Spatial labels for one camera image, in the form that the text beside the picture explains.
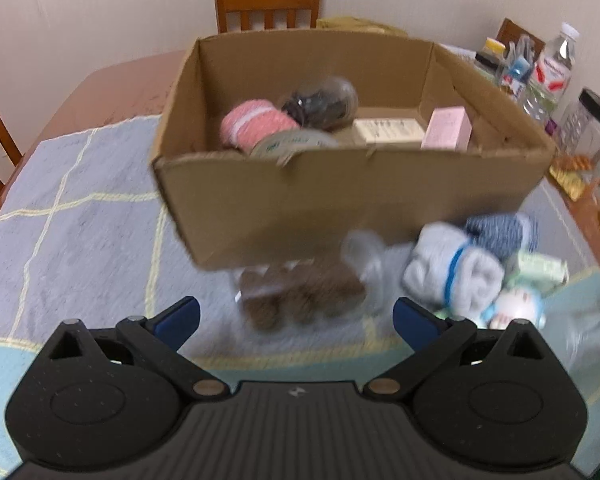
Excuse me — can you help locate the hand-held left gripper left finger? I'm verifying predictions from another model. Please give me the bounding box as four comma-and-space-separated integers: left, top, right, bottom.
47, 296, 230, 402

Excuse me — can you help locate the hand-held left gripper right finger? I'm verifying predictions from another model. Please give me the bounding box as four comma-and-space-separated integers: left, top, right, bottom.
365, 296, 550, 403

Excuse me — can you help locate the grey and white sock roll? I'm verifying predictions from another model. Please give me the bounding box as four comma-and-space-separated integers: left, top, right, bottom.
402, 222, 506, 313

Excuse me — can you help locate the white and blue ball toy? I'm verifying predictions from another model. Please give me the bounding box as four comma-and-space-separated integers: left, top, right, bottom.
490, 280, 548, 331

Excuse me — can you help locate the green and white packet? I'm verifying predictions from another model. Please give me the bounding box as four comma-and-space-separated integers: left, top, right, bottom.
510, 252, 571, 291

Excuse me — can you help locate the clear jar with brown contents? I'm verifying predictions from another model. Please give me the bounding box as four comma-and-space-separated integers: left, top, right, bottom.
232, 232, 381, 332

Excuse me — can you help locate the blue knit sock roll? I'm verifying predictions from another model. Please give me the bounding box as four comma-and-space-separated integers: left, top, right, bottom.
465, 212, 541, 261

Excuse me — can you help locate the brown cardboard box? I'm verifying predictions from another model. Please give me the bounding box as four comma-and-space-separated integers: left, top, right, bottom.
151, 30, 557, 270

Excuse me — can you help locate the small white carton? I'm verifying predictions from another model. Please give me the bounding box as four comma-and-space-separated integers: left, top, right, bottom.
352, 118, 426, 145

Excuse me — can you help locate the white box with pink top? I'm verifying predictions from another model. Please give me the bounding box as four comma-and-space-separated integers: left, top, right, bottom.
421, 106, 473, 152

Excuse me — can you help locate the pink knit sock roll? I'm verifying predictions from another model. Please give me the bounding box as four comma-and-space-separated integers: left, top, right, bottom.
220, 100, 301, 150

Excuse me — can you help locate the clear tape roll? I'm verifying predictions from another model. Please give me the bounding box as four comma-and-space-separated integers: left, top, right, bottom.
250, 129, 341, 157

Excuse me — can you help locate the clear jar with black clips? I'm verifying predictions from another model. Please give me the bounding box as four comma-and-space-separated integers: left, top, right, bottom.
280, 76, 359, 128

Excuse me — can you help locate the blue checked towel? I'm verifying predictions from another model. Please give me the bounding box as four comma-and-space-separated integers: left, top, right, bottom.
0, 115, 600, 480

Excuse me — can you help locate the gold foil packet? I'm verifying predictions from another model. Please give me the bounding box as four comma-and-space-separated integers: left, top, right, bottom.
550, 155, 593, 201

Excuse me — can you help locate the large clear jar black lid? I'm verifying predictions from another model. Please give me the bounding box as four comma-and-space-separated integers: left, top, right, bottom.
555, 88, 600, 186

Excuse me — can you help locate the small blue-capped bottle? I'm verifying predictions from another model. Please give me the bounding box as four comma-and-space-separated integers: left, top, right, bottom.
502, 52, 531, 98

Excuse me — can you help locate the clear water bottle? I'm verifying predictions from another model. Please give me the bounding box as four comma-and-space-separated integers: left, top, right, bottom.
522, 22, 581, 121

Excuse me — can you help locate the yellow-lidded jar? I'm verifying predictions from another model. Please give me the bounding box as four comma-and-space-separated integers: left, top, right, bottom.
475, 37, 507, 73

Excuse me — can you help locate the olive green tissue box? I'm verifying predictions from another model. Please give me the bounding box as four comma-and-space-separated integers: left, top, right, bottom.
316, 16, 408, 36

